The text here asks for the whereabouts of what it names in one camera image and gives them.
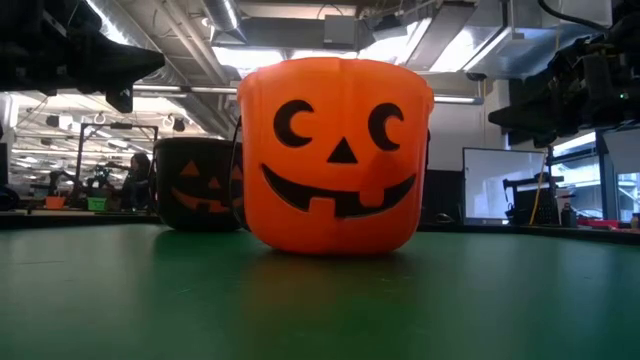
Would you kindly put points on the white board panel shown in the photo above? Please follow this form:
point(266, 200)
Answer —
point(495, 180)

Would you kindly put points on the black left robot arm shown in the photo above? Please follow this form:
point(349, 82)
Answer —
point(35, 12)

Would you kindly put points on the round silver air duct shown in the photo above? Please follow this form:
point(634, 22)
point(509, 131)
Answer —
point(222, 15)

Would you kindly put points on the person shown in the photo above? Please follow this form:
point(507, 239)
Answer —
point(135, 185)

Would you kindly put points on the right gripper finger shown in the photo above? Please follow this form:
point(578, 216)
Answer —
point(537, 122)

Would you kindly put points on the small green bin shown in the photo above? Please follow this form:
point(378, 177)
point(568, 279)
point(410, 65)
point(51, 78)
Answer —
point(97, 204)

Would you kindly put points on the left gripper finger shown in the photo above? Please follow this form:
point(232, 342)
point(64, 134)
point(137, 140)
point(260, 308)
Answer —
point(130, 65)

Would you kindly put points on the black monitor screen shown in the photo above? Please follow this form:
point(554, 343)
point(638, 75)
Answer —
point(442, 195)

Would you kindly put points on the black pumpkin bucket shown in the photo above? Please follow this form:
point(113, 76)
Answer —
point(195, 180)

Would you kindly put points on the small orange bin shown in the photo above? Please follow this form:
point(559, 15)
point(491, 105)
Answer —
point(54, 202)

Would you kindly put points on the green table mat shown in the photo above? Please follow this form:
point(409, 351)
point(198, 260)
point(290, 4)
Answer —
point(200, 300)

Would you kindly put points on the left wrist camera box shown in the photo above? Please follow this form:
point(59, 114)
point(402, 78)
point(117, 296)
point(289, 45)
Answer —
point(120, 100)

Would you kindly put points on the long tube ceiling light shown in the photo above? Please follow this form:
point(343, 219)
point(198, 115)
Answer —
point(200, 90)

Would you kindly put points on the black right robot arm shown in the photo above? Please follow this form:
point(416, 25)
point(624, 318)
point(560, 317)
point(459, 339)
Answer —
point(630, 12)

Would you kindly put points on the black metal rig frame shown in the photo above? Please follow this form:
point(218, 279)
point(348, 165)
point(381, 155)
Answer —
point(120, 126)

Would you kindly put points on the orange pumpkin bucket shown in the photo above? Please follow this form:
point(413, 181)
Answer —
point(335, 150)

